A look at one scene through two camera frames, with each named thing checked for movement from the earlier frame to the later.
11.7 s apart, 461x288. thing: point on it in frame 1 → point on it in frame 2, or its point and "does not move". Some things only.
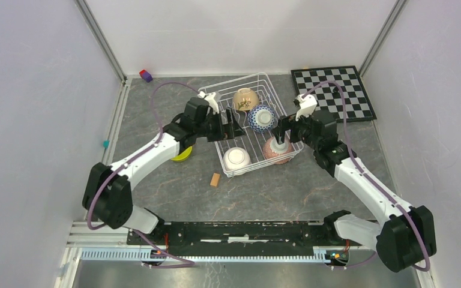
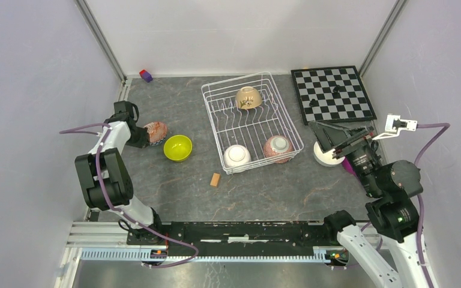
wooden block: x=215 y=179 does not move
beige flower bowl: x=245 y=99 does not move
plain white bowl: x=236 y=157 does not move
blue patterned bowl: x=261 y=118 → x=156 y=132
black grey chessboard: x=329 y=98 does not move
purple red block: x=146 y=75 does not move
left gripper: x=233 y=129 → x=144 y=140
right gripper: x=279 y=130 → x=329 y=136
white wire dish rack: x=252 y=99 does not move
